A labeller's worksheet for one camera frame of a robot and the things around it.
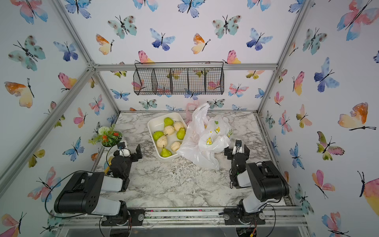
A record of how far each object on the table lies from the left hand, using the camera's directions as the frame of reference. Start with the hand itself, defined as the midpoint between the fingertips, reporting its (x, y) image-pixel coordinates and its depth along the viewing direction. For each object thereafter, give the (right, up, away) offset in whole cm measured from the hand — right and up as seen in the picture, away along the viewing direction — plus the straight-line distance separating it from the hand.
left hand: (132, 144), depth 89 cm
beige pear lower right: (+25, -1, +4) cm, 25 cm away
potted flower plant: (-12, +5, -5) cm, 14 cm away
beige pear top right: (+25, +11, +16) cm, 32 cm away
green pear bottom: (+19, -5, +2) cm, 20 cm away
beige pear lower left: (+16, +1, +7) cm, 17 cm away
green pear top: (+18, +14, +19) cm, 30 cm away
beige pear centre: (+20, +8, +12) cm, 24 cm away
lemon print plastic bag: (+50, +5, -1) cm, 51 cm away
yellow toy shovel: (-1, -6, -23) cm, 24 cm away
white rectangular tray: (+10, +12, +21) cm, 26 cm away
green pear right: (+28, +5, +11) cm, 30 cm away
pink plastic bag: (+34, +25, +33) cm, 54 cm away
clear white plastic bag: (+35, -2, 0) cm, 35 cm away
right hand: (+64, 0, +1) cm, 64 cm away
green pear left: (+12, +5, +10) cm, 16 cm away
